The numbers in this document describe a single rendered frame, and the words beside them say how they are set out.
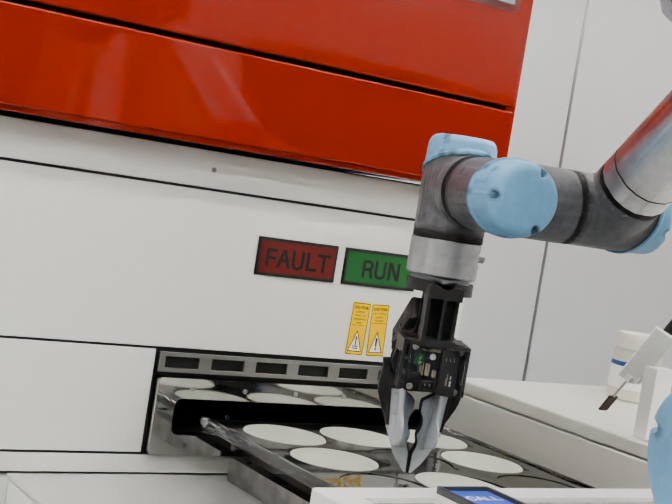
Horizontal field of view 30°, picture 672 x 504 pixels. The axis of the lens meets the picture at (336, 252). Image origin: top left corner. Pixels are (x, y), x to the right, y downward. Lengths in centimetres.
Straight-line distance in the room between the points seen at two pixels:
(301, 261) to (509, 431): 35
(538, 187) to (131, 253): 52
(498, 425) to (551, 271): 222
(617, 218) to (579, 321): 273
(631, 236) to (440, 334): 22
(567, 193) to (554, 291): 265
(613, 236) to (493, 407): 47
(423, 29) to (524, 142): 215
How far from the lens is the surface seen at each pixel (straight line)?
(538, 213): 121
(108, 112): 141
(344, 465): 139
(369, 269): 165
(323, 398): 164
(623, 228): 127
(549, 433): 161
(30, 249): 145
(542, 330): 389
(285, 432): 152
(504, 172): 119
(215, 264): 154
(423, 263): 131
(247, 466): 154
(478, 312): 371
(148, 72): 143
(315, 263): 160
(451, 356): 130
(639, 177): 122
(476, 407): 172
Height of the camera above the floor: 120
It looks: 3 degrees down
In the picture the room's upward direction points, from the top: 9 degrees clockwise
